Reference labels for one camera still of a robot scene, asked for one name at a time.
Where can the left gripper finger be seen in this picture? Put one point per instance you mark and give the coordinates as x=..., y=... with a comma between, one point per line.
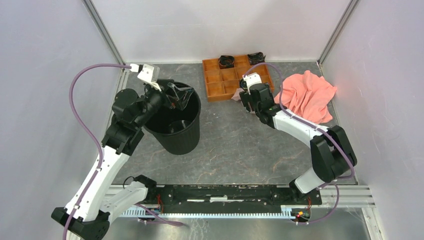
x=175, y=89
x=179, y=99

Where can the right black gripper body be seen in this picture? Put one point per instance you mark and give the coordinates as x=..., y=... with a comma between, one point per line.
x=245, y=98

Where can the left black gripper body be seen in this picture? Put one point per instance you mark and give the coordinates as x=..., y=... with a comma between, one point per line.
x=154, y=99

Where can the pink translucent trash bag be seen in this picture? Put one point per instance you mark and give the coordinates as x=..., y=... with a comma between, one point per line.
x=236, y=96

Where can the black plastic trash bin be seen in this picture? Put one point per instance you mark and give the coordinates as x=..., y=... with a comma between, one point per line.
x=178, y=131

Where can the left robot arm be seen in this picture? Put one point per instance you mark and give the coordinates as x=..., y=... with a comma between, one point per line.
x=89, y=214

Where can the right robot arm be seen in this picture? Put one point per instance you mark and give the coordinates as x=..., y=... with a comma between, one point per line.
x=332, y=155

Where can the black bag roll right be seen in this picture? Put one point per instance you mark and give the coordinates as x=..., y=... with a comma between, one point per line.
x=256, y=58

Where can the black bag roll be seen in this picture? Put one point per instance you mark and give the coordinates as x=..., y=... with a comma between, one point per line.
x=256, y=58
x=226, y=61

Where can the orange compartment tray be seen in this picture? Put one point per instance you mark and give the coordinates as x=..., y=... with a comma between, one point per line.
x=221, y=83

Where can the salmon pink cloth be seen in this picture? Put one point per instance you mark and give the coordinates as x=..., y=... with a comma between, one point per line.
x=307, y=95

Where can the black bag roll left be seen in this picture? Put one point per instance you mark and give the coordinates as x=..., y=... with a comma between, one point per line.
x=226, y=61

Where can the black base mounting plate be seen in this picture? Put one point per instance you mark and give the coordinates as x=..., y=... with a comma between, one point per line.
x=228, y=199

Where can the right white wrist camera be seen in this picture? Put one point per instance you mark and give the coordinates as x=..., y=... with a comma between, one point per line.
x=251, y=79

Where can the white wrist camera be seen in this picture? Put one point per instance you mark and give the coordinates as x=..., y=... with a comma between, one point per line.
x=147, y=73
x=251, y=79

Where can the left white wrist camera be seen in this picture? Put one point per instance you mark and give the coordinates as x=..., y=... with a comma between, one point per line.
x=147, y=73

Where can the white slotted cable duct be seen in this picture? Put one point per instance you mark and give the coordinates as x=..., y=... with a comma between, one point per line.
x=139, y=212

